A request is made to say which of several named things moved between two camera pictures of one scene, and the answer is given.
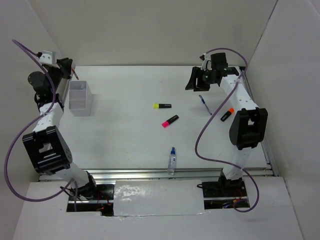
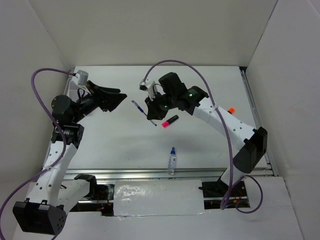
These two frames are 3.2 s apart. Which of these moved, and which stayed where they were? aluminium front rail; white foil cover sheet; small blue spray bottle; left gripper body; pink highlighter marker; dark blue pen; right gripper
Moved: dark blue pen; right gripper; left gripper body
Stayed: pink highlighter marker; white foil cover sheet; aluminium front rail; small blue spray bottle
